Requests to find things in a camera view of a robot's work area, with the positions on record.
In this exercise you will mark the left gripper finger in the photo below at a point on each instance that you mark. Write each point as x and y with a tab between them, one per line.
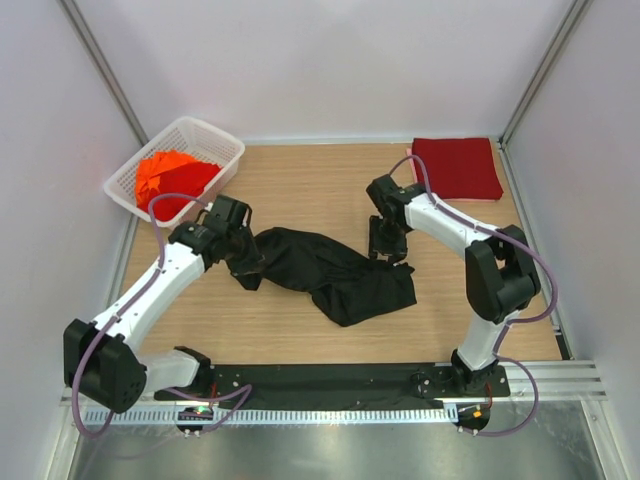
250	253
247	275

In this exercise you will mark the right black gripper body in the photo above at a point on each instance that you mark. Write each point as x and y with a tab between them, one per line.
392	238

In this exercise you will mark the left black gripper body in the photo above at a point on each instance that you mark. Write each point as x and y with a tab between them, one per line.
238	253

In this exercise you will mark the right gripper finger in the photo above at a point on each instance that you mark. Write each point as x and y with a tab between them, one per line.
393	258
373	236

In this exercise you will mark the black t-shirt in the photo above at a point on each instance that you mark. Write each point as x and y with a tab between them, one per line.
346	286

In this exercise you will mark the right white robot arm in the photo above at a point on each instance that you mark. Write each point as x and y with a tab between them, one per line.
500	276

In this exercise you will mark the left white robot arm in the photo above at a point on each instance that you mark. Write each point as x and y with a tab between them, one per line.
101	357

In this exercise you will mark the red t-shirt in basket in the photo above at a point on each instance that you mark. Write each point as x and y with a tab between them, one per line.
190	180

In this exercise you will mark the folded dark red t-shirt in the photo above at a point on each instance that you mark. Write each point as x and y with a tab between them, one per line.
460	169

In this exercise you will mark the orange t-shirt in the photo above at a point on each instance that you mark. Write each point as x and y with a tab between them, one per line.
151	170

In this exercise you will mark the white plastic basket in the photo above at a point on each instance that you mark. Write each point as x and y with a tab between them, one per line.
188	135

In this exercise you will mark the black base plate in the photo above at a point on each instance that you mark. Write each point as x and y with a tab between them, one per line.
346	387

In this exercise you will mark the white slotted cable duct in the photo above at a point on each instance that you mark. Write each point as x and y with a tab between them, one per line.
183	415

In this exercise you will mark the aluminium frame rail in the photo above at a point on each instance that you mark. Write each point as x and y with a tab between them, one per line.
556	380

